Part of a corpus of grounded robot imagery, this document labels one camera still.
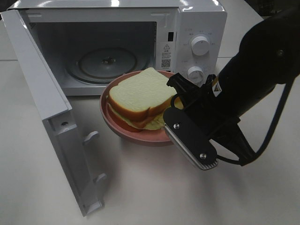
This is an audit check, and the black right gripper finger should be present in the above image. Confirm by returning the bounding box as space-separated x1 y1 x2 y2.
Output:
163 107 218 170
166 73 199 94

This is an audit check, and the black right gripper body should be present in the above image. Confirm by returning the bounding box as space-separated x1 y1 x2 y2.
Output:
175 75 240 139

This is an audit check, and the toast sandwich with lettuce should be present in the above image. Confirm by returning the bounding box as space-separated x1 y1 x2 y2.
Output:
107 67 177 132

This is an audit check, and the white microwave door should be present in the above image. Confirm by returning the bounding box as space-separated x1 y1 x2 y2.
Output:
1 10 107 216

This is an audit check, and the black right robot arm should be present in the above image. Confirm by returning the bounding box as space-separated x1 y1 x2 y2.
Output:
164 7 300 142

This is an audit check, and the lower white timer knob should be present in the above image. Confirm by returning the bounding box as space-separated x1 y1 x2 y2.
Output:
187 66 203 83

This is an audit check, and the white warning label sticker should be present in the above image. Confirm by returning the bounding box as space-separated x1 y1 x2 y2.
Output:
159 42 173 70

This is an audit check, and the upper white power knob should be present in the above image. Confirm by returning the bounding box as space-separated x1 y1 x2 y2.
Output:
191 34 210 56

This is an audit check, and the white microwave oven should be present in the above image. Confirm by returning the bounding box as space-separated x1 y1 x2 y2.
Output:
6 0 227 96

